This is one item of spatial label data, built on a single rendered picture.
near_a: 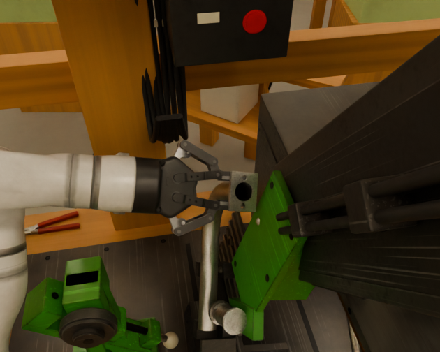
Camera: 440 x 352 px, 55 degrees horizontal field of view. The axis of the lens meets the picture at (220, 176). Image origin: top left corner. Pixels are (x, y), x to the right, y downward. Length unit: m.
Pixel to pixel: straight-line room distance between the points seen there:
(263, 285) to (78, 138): 2.30
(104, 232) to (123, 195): 0.50
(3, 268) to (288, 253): 0.34
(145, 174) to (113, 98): 0.27
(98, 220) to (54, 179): 0.53
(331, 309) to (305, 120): 0.38
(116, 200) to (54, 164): 0.09
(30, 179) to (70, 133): 2.32
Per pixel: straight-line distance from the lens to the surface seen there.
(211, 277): 0.72
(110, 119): 0.80
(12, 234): 0.57
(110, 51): 0.73
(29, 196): 0.54
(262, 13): 0.62
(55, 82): 0.87
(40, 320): 0.65
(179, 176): 0.57
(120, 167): 0.54
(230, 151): 2.55
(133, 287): 0.91
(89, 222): 1.06
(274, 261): 0.56
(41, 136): 2.89
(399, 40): 0.99
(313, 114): 0.74
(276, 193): 0.56
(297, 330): 0.86
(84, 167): 0.54
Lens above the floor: 1.66
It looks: 44 degrees down
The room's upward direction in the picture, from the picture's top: straight up
